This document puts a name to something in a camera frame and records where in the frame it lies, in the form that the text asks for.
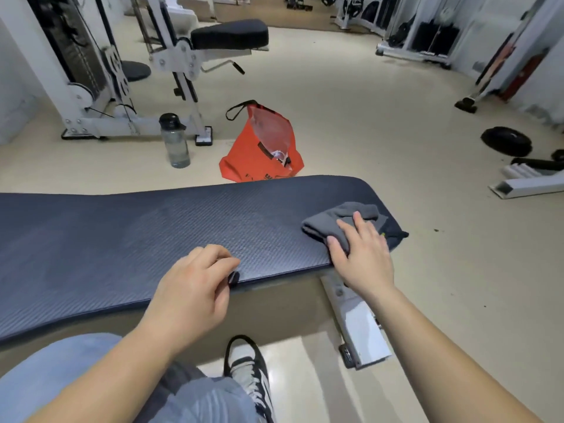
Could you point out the black round weight plate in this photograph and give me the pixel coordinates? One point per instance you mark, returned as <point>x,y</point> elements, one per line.
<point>506,141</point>

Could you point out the grey cleaning cloth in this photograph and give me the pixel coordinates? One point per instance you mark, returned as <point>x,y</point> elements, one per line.
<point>348,218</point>

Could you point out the dark blue padded gym bench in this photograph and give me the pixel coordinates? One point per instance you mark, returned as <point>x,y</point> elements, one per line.
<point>154,242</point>

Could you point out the leaning white bar black foot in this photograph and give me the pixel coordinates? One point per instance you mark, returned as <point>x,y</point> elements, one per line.
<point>498,70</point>

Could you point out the person's left forearm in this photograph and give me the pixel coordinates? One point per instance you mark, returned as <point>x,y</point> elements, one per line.
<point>112,376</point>

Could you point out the round black floor pad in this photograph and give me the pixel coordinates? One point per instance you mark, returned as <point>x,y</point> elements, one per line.
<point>134,70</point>

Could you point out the black padded machine seat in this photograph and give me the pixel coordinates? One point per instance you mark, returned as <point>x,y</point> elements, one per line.
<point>229,34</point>

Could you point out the person's left hand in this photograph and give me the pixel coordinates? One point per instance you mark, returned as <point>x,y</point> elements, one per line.
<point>189,295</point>

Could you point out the person's right hand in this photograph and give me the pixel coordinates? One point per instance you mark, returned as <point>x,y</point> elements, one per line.
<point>363,259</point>

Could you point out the black small handheld object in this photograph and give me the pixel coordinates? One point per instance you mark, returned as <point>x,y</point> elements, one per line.
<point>233,277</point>

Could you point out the black and white sneaker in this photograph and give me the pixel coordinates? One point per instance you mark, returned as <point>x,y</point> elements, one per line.
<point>251,372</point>

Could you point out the person's left fingers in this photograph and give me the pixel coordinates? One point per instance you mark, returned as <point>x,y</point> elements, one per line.
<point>218,257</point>

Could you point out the person's right thumb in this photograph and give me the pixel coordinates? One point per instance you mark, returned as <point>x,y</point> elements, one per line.
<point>337,255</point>

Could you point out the person's right forearm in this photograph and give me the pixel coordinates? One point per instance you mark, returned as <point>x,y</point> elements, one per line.
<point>440,356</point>

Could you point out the grey water bottle black cap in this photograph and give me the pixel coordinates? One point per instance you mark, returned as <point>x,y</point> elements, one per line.
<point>175,143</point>

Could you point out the white metal floor bar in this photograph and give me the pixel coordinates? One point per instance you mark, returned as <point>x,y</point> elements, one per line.
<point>526,185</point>

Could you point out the white weight rack machine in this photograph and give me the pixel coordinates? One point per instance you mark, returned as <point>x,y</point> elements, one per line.
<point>405,21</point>

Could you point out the white metal bench frame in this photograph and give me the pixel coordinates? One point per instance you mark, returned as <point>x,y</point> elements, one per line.
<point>357,321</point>

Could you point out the person's grey trouser leg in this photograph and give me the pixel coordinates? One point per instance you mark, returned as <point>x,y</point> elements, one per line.
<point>132,392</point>

